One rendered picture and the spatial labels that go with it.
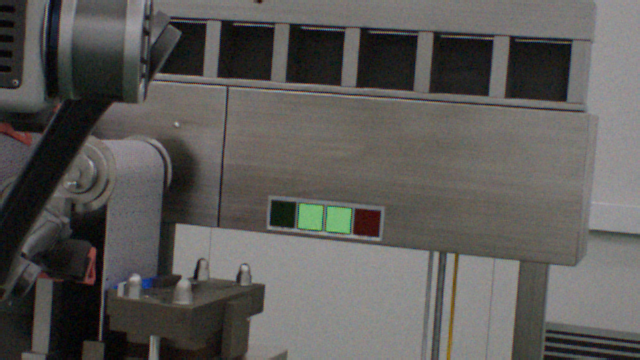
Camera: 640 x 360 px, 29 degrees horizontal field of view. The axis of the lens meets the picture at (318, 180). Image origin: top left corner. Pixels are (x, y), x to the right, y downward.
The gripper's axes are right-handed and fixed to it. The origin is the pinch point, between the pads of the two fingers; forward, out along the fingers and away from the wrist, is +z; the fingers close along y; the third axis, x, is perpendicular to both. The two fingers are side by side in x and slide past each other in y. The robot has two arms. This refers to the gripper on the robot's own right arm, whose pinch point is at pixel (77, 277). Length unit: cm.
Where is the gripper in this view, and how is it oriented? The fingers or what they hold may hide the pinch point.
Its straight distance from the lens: 227.0
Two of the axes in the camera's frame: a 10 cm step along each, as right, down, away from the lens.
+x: 2.1, -8.6, 4.6
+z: 2.0, 5.0, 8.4
